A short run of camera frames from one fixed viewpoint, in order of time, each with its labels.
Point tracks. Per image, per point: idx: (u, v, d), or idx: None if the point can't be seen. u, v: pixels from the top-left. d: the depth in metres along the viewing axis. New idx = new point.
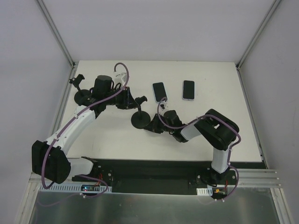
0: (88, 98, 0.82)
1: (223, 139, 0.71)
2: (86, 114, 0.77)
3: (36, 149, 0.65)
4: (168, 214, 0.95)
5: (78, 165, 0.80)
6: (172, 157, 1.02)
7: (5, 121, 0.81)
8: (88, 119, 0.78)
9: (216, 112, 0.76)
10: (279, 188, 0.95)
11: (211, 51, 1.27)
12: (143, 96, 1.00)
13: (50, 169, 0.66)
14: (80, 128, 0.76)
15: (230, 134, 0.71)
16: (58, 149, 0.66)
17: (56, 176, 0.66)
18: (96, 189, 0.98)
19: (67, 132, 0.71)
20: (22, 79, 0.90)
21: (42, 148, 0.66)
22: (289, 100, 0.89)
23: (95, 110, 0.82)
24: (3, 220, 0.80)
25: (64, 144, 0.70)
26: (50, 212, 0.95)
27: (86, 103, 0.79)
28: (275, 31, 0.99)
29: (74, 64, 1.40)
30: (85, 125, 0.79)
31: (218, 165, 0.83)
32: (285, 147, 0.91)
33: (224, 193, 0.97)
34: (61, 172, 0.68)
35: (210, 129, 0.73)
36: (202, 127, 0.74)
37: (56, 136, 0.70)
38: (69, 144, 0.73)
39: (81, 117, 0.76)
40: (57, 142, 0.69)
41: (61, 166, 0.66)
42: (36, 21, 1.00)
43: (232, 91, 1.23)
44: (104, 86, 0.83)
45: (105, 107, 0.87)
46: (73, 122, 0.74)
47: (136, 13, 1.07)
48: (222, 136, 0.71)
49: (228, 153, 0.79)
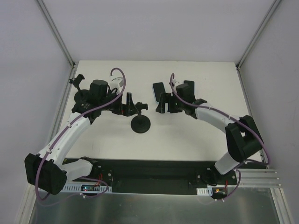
0: (81, 104, 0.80)
1: (246, 153, 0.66)
2: (80, 122, 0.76)
3: (28, 162, 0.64)
4: (168, 214, 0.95)
5: (76, 170, 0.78)
6: (172, 157, 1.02)
7: (5, 120, 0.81)
8: (82, 126, 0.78)
9: (251, 119, 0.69)
10: (279, 188, 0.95)
11: (211, 52, 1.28)
12: (145, 104, 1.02)
13: (44, 181, 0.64)
14: (73, 137, 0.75)
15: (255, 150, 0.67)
16: (51, 162, 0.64)
17: (51, 187, 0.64)
18: (96, 189, 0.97)
19: (60, 143, 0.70)
20: (22, 78, 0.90)
21: (35, 162, 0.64)
22: (289, 100, 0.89)
23: (90, 116, 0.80)
24: (3, 221, 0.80)
25: (56, 157, 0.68)
26: (50, 212, 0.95)
27: (80, 110, 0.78)
28: (275, 32, 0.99)
29: (74, 64, 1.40)
30: (79, 134, 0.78)
31: (222, 168, 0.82)
32: (285, 146, 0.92)
33: (224, 193, 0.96)
34: (56, 184, 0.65)
35: (240, 140, 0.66)
36: (235, 134, 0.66)
37: (49, 149, 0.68)
38: (63, 155, 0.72)
39: (74, 125, 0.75)
40: (49, 155, 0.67)
41: (55, 177, 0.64)
42: (35, 21, 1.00)
43: (231, 91, 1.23)
44: (99, 90, 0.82)
45: (99, 112, 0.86)
46: (66, 131, 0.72)
47: (136, 13, 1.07)
48: (248, 149, 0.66)
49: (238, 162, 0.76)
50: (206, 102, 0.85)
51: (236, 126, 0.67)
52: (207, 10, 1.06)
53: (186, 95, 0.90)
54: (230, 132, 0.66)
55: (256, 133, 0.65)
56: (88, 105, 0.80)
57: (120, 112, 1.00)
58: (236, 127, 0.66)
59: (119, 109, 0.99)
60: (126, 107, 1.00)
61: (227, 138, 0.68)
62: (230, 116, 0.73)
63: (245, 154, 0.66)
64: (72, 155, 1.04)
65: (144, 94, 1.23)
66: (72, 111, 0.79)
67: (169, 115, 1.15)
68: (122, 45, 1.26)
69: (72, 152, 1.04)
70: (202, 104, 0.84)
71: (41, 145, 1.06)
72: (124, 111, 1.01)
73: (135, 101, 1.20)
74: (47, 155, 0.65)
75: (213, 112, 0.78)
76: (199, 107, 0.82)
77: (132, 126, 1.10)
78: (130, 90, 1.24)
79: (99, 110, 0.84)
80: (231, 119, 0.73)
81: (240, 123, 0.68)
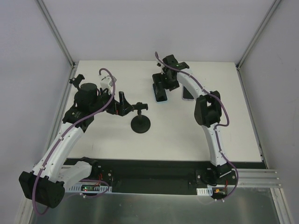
0: (73, 112, 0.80)
1: (208, 119, 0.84)
2: (72, 132, 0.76)
3: (23, 180, 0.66)
4: (168, 214, 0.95)
5: (75, 176, 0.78)
6: (172, 157, 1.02)
7: (5, 120, 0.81)
8: (75, 136, 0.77)
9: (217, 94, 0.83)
10: (279, 188, 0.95)
11: (211, 52, 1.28)
12: (146, 104, 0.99)
13: (41, 196, 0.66)
14: (67, 150, 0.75)
15: (215, 117, 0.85)
16: (46, 178, 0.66)
17: (50, 201, 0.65)
18: (96, 189, 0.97)
19: (53, 157, 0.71)
20: (22, 77, 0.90)
21: (30, 179, 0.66)
22: (289, 100, 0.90)
23: (82, 124, 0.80)
24: (3, 221, 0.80)
25: (51, 172, 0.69)
26: (49, 213, 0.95)
27: (71, 119, 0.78)
28: (276, 32, 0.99)
29: (74, 64, 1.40)
30: (72, 144, 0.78)
31: (213, 155, 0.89)
32: (285, 146, 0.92)
33: (224, 193, 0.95)
34: (54, 198, 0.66)
35: (204, 110, 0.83)
36: (202, 104, 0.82)
37: (43, 165, 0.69)
38: (59, 169, 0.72)
39: (67, 137, 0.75)
40: (44, 171, 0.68)
41: (52, 192, 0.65)
42: (36, 21, 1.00)
43: (231, 91, 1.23)
44: (88, 95, 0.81)
45: (92, 118, 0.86)
46: (59, 144, 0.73)
47: (137, 13, 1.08)
48: (210, 117, 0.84)
49: (217, 135, 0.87)
50: (188, 67, 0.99)
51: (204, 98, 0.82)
52: (207, 10, 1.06)
53: (170, 62, 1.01)
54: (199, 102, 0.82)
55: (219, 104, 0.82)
56: (79, 114, 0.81)
57: (115, 112, 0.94)
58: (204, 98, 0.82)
59: (113, 109, 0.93)
60: (120, 107, 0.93)
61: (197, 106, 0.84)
62: (203, 89, 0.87)
63: (207, 119, 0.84)
64: (72, 155, 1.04)
65: (144, 95, 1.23)
66: (64, 122, 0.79)
67: (169, 115, 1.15)
68: (122, 45, 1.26)
69: (72, 153, 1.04)
70: (185, 68, 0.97)
71: (41, 145, 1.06)
72: (118, 111, 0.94)
73: (136, 101, 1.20)
74: (40, 171, 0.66)
75: (192, 81, 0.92)
76: (180, 72, 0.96)
77: (132, 126, 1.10)
78: (130, 90, 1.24)
79: (91, 117, 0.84)
80: (203, 91, 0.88)
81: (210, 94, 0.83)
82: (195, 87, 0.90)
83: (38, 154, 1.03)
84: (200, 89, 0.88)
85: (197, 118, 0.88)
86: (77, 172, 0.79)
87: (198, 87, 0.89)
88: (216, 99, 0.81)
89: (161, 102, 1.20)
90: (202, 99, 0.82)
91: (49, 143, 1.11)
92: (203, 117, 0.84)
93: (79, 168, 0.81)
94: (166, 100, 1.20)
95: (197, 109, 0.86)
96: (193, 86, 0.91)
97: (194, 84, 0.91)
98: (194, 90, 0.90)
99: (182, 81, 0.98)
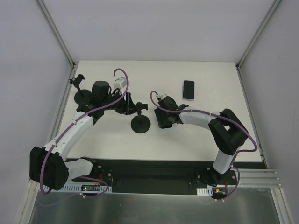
0: (86, 105, 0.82)
1: (235, 145, 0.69)
2: (84, 120, 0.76)
3: (33, 155, 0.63)
4: (168, 215, 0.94)
5: (76, 168, 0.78)
6: (173, 157, 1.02)
7: (6, 121, 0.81)
8: (86, 124, 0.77)
9: (231, 113, 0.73)
10: (279, 188, 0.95)
11: (211, 52, 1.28)
12: (145, 104, 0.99)
13: (46, 175, 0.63)
14: (77, 135, 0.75)
15: (241, 140, 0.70)
16: (56, 155, 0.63)
17: (54, 182, 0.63)
18: (96, 189, 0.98)
19: (66, 137, 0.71)
20: (22, 78, 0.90)
21: (40, 155, 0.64)
22: (289, 100, 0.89)
23: (93, 116, 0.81)
24: (3, 221, 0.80)
25: (62, 150, 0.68)
26: (49, 212, 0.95)
27: (85, 110, 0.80)
28: (276, 32, 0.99)
29: (74, 64, 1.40)
30: (81, 133, 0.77)
31: (220, 167, 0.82)
32: (285, 146, 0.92)
33: (224, 193, 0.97)
34: (59, 178, 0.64)
35: (225, 136, 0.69)
36: (218, 128, 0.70)
37: (55, 143, 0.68)
38: (67, 151, 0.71)
39: (80, 122, 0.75)
40: (55, 147, 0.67)
41: (59, 172, 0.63)
42: (35, 21, 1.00)
43: (231, 91, 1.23)
44: (102, 92, 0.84)
45: (102, 114, 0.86)
46: (71, 128, 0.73)
47: (136, 12, 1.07)
48: (234, 143, 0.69)
49: (233, 157, 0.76)
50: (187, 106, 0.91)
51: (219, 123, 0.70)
52: (207, 10, 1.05)
53: (168, 105, 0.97)
54: (214, 127, 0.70)
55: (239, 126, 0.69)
56: (93, 106, 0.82)
57: (123, 112, 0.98)
58: (218, 122, 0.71)
59: (121, 109, 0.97)
60: (126, 106, 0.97)
61: (214, 134, 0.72)
62: (211, 114, 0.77)
63: (232, 145, 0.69)
64: (72, 155, 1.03)
65: (144, 95, 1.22)
66: (76, 111, 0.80)
67: None
68: (122, 45, 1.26)
69: (72, 152, 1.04)
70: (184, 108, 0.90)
71: (41, 145, 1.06)
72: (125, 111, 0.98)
73: (135, 101, 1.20)
74: (53, 147, 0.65)
75: (196, 114, 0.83)
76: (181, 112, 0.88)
77: (132, 125, 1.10)
78: (130, 90, 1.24)
79: (102, 111, 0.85)
80: (212, 116, 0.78)
81: (224, 117, 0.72)
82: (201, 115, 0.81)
83: None
84: (209, 115, 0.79)
85: (223, 150, 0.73)
86: (77, 166, 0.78)
87: (205, 114, 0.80)
88: (232, 122, 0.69)
89: (166, 128, 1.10)
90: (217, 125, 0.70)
91: None
92: (227, 145, 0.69)
93: (80, 163, 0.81)
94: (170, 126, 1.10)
95: (217, 138, 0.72)
96: (200, 116, 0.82)
97: (200, 114, 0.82)
98: (203, 120, 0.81)
99: (188, 120, 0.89)
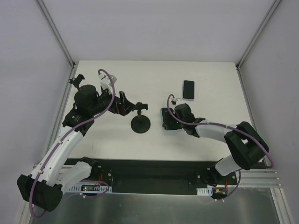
0: (73, 116, 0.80)
1: (252, 160, 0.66)
2: (70, 136, 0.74)
3: (20, 183, 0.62)
4: (168, 214, 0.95)
5: (75, 175, 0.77)
6: (173, 157, 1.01)
7: (6, 121, 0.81)
8: (74, 141, 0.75)
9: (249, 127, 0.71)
10: (279, 188, 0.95)
11: (211, 52, 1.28)
12: (146, 104, 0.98)
13: (38, 199, 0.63)
14: (65, 154, 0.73)
15: (259, 155, 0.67)
16: (43, 183, 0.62)
17: (47, 206, 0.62)
18: (96, 189, 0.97)
19: (52, 161, 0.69)
20: (22, 78, 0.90)
21: (28, 182, 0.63)
22: (289, 101, 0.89)
23: (82, 128, 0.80)
24: (3, 221, 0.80)
25: (49, 177, 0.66)
26: (49, 212, 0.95)
27: (71, 123, 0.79)
28: (276, 32, 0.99)
29: (74, 64, 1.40)
30: (71, 150, 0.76)
31: (224, 169, 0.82)
32: (285, 147, 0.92)
33: (224, 193, 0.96)
34: (52, 201, 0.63)
35: (242, 150, 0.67)
36: (235, 142, 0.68)
37: (41, 169, 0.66)
38: (57, 173, 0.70)
39: (66, 141, 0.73)
40: (42, 174, 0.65)
41: (50, 196, 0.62)
42: (35, 21, 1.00)
43: (231, 91, 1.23)
44: (87, 100, 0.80)
45: (92, 122, 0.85)
46: (57, 148, 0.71)
47: (136, 12, 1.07)
48: (251, 157, 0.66)
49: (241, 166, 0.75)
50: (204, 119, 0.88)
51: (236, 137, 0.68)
52: (207, 10, 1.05)
53: (184, 115, 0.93)
54: (231, 140, 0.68)
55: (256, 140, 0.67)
56: (80, 117, 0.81)
57: (116, 111, 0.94)
58: (235, 135, 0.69)
59: (114, 109, 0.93)
60: (121, 106, 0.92)
61: (231, 147, 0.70)
62: (228, 126, 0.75)
63: (251, 160, 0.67)
64: (72, 155, 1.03)
65: (144, 95, 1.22)
66: (64, 125, 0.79)
67: None
68: (122, 45, 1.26)
69: (72, 152, 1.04)
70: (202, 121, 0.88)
71: (41, 145, 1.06)
72: (120, 110, 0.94)
73: (135, 101, 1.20)
74: (39, 175, 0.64)
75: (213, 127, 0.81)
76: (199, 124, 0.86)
77: (132, 126, 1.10)
78: (130, 90, 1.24)
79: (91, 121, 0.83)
80: (229, 128, 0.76)
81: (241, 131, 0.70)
82: (217, 128, 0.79)
83: (38, 154, 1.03)
84: (224, 128, 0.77)
85: (239, 164, 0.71)
86: (75, 174, 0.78)
87: (221, 127, 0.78)
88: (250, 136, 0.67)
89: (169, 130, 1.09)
90: (233, 138, 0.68)
91: (48, 143, 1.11)
92: (245, 160, 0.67)
93: (79, 170, 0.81)
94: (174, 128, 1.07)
95: (233, 152, 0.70)
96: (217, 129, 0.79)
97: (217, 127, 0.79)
98: (220, 133, 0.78)
99: (206, 134, 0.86)
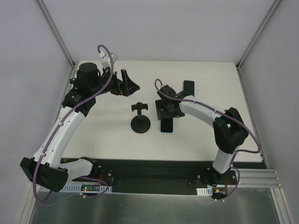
0: (73, 95, 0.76)
1: (234, 145, 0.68)
2: (71, 118, 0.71)
3: (24, 166, 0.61)
4: (168, 214, 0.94)
5: (77, 169, 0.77)
6: (173, 157, 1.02)
7: (6, 121, 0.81)
8: (74, 123, 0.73)
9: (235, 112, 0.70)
10: (279, 188, 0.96)
11: (211, 52, 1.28)
12: (146, 105, 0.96)
13: (43, 181, 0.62)
14: (67, 137, 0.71)
15: (241, 139, 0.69)
16: (46, 166, 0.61)
17: (52, 186, 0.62)
18: (96, 189, 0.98)
19: (53, 144, 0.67)
20: (22, 77, 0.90)
21: (31, 165, 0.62)
22: (289, 100, 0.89)
23: (83, 108, 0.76)
24: (3, 220, 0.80)
25: (52, 159, 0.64)
26: (49, 213, 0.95)
27: (71, 103, 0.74)
28: (276, 31, 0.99)
29: (74, 64, 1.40)
30: (72, 132, 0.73)
31: (220, 166, 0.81)
32: (285, 147, 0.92)
33: (224, 193, 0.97)
34: (57, 182, 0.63)
35: (227, 135, 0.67)
36: (222, 127, 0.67)
37: (43, 152, 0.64)
38: (60, 157, 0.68)
39: (67, 123, 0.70)
40: (44, 157, 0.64)
41: (55, 177, 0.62)
42: (35, 21, 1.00)
43: (231, 91, 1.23)
44: (88, 78, 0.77)
45: (93, 102, 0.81)
46: (58, 130, 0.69)
47: (136, 13, 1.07)
48: (234, 142, 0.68)
49: (232, 156, 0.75)
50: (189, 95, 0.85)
51: (222, 122, 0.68)
52: (207, 11, 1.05)
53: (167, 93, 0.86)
54: (217, 125, 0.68)
55: (242, 124, 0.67)
56: (80, 97, 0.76)
57: (119, 93, 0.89)
58: (222, 121, 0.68)
59: (117, 90, 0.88)
60: (124, 87, 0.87)
61: (215, 132, 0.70)
62: (216, 110, 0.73)
63: (232, 144, 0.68)
64: (72, 155, 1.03)
65: (144, 95, 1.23)
66: (63, 106, 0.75)
67: None
68: (122, 45, 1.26)
69: (72, 153, 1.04)
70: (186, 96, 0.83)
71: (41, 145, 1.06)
72: (123, 91, 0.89)
73: (135, 101, 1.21)
74: (41, 158, 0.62)
75: (200, 107, 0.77)
76: (183, 101, 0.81)
77: (132, 126, 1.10)
78: None
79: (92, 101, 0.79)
80: (217, 113, 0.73)
81: (227, 116, 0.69)
82: (205, 111, 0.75)
83: None
84: (213, 111, 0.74)
85: (222, 149, 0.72)
86: (78, 167, 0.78)
87: (210, 110, 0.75)
88: (237, 121, 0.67)
89: (166, 132, 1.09)
90: (220, 123, 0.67)
91: None
92: (228, 145, 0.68)
93: (81, 163, 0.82)
94: (171, 131, 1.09)
95: (218, 137, 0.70)
96: (204, 111, 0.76)
97: (204, 108, 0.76)
98: (207, 116, 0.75)
99: (188, 111, 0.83)
